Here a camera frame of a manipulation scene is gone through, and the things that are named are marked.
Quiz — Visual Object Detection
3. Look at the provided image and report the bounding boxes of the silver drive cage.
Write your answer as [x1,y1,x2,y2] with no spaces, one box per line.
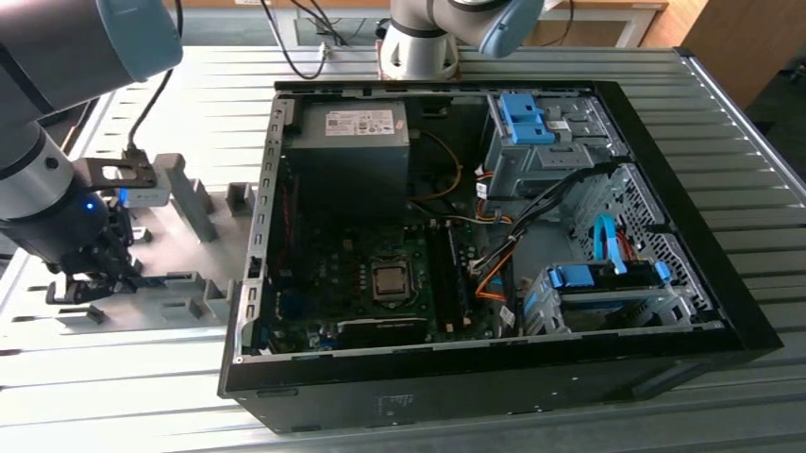
[481,92,631,200]

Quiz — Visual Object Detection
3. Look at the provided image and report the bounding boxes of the blue plastic drive latch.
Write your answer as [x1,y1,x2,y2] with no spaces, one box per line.
[494,92,560,146]

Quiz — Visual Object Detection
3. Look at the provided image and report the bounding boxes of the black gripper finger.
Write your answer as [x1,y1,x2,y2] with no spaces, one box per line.
[51,261,140,306]

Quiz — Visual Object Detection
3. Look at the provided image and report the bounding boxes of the blue flat data cable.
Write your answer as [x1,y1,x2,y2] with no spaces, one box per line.
[593,214,628,276]

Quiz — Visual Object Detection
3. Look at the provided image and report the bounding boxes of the black RAM slot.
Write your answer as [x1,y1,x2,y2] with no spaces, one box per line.
[434,220,458,331]
[426,222,449,332]
[442,222,465,330]

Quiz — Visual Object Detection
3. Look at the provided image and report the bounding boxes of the black hanging cable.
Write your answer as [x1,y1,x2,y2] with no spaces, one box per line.
[258,0,333,80]

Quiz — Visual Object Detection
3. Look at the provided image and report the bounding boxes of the yellow wire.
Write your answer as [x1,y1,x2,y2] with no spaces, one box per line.
[406,131,465,203]

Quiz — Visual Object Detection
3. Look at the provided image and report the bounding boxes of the silver CPU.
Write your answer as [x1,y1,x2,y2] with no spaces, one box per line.
[374,267,409,296]

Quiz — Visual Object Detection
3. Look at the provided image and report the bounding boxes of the orange wire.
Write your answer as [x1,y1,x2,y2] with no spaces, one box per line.
[473,239,525,301]

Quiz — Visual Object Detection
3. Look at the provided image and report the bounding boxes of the black camera cable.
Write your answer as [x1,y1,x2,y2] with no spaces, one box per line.
[122,0,186,164]

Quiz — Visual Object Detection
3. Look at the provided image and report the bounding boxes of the thin red wire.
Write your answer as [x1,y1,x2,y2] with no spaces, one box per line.
[617,228,640,265]

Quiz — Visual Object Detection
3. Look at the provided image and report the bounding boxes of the hard disk in blue carrier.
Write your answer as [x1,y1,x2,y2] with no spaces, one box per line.
[544,260,672,303]

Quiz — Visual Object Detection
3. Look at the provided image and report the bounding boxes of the silver disk bay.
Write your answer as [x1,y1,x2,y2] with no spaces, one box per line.
[518,263,716,337]

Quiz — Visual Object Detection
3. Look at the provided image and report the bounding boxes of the black camera bracket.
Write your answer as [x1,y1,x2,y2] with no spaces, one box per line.
[71,157,158,191]

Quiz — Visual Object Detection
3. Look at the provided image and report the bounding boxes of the metal socket cover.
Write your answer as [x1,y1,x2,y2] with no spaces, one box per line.
[366,256,417,307]

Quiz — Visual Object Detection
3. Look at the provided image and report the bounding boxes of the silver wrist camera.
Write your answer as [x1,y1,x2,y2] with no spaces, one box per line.
[121,187,172,210]

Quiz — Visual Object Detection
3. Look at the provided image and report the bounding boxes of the black cable bundle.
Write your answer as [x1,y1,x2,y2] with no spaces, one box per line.
[476,162,616,280]

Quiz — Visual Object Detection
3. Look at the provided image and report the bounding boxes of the grey power supply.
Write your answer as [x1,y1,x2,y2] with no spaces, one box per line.
[289,99,413,216]

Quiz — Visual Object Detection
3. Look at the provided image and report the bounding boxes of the grey parts rack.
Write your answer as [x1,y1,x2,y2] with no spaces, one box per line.
[10,153,258,335]

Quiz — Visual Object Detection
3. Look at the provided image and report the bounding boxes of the black PC case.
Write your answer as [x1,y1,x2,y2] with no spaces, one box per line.
[216,78,785,435]

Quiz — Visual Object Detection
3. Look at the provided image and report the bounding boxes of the green motherboard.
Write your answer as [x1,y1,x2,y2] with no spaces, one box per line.
[262,220,500,353]

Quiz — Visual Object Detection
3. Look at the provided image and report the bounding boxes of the black graphics card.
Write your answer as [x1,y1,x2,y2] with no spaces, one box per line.
[334,318,430,348]

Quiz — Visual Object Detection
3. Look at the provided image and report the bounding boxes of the wooden cabinet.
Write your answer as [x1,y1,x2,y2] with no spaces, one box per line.
[683,0,806,110]

